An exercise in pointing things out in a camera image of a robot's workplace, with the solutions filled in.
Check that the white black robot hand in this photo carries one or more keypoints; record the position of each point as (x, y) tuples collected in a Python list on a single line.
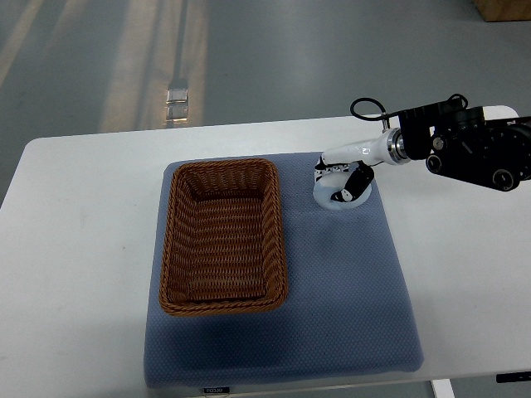
[(351, 184)]

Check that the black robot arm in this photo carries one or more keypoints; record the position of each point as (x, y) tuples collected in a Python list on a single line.
[(453, 139)]

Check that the brown wicker basket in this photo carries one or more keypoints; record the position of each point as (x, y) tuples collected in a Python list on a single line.
[(224, 247)]

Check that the blue textured mat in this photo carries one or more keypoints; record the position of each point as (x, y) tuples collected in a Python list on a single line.
[(347, 313)]

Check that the metal floor plate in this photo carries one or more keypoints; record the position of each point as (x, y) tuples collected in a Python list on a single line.
[(177, 103)]

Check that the wooden box corner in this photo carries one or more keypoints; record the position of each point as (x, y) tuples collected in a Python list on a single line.
[(504, 10)]

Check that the white table leg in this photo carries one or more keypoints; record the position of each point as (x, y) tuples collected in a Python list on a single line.
[(442, 388)]

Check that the black mat label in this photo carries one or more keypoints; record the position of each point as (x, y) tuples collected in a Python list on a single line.
[(218, 390)]

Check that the black table control panel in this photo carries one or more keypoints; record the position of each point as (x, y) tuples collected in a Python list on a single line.
[(513, 377)]

